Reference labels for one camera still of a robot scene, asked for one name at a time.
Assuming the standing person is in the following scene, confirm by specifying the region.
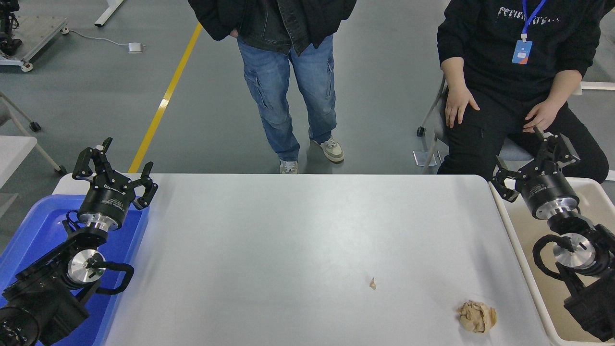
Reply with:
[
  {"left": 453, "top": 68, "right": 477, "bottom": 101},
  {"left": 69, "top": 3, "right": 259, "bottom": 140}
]
[{"left": 187, "top": 0, "right": 357, "bottom": 175}]

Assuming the seated person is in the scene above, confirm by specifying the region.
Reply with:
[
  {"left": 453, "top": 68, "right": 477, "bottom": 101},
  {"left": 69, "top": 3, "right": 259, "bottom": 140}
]
[{"left": 436, "top": 0, "right": 610, "bottom": 184}]

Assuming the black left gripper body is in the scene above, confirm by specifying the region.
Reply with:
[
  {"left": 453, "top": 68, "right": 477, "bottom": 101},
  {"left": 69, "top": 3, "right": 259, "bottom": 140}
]
[{"left": 77, "top": 174, "right": 132, "bottom": 226}]

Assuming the seated person's right hand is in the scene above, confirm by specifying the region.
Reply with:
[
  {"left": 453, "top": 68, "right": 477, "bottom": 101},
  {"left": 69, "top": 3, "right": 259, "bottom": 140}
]
[{"left": 445, "top": 86, "right": 480, "bottom": 129}]

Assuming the grey wheeled platform cart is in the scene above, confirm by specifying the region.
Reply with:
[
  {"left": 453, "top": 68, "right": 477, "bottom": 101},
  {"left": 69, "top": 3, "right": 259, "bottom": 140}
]
[{"left": 0, "top": 16, "right": 69, "bottom": 73}]

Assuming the seated person's left hand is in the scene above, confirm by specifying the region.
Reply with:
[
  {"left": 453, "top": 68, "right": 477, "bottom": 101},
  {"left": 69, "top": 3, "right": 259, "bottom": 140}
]
[{"left": 523, "top": 100, "right": 561, "bottom": 134}]

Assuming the white wheeled folding table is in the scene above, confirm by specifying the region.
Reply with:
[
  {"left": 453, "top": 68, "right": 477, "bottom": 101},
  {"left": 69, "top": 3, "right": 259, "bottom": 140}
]
[{"left": 0, "top": 91, "right": 67, "bottom": 189}]

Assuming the tan paper ball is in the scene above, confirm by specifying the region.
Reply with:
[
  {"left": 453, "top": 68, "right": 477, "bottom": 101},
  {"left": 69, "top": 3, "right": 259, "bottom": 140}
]
[{"left": 457, "top": 300, "right": 497, "bottom": 334}]

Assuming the white floor cable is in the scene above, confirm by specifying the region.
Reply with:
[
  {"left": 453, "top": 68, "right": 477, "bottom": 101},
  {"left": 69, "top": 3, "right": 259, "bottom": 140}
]
[{"left": 67, "top": 30, "right": 130, "bottom": 49}]

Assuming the grey office chair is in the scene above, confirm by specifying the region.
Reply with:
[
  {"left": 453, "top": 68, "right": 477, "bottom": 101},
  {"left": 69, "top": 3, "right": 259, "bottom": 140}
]
[{"left": 416, "top": 72, "right": 538, "bottom": 176}]

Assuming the blue lanyard badge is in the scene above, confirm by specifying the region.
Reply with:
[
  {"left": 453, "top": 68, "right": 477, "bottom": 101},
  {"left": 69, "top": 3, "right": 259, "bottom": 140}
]
[{"left": 512, "top": 0, "right": 547, "bottom": 65}]

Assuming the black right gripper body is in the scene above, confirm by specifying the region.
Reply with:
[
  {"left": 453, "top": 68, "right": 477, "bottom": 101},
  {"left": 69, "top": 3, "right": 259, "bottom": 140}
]
[{"left": 517, "top": 171, "right": 579, "bottom": 215}]

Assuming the large pale plastic bin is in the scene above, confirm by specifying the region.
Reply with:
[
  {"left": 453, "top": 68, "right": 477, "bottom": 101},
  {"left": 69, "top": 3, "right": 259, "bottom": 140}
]
[{"left": 489, "top": 177, "right": 615, "bottom": 346}]

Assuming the black machine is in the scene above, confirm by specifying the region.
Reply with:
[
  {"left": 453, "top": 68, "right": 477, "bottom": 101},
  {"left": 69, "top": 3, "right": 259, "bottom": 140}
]
[{"left": 0, "top": 0, "right": 23, "bottom": 56}]

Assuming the blue plastic tray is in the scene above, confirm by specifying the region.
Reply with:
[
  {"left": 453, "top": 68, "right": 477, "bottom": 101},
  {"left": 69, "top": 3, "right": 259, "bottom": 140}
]
[{"left": 0, "top": 195, "right": 150, "bottom": 346}]

